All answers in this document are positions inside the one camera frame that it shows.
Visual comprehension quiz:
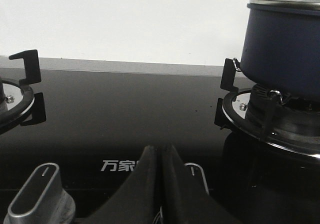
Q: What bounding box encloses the black left burner pot support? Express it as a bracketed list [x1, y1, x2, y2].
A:
[0, 49, 47, 134]

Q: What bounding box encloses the black burner pot support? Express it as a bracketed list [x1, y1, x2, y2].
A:
[0, 49, 47, 134]
[214, 58, 320, 160]

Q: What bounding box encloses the silver stove knob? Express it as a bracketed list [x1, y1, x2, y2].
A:
[3, 162, 76, 224]
[184, 162, 210, 195]

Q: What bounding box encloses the silver right stove knob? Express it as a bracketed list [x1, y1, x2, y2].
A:
[184, 162, 210, 195]

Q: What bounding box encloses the dark blue pot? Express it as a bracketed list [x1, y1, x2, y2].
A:
[240, 3, 320, 102]

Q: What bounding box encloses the black glass gas stove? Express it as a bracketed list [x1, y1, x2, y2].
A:
[0, 70, 320, 224]

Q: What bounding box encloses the silver left stove knob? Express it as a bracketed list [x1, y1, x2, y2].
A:
[3, 162, 76, 224]

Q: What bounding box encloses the black right burner pot support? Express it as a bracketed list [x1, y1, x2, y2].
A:
[214, 58, 320, 160]

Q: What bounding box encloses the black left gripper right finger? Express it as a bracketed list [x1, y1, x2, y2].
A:
[161, 145, 240, 224]

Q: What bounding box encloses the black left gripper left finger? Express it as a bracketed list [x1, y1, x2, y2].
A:
[75, 146, 158, 224]

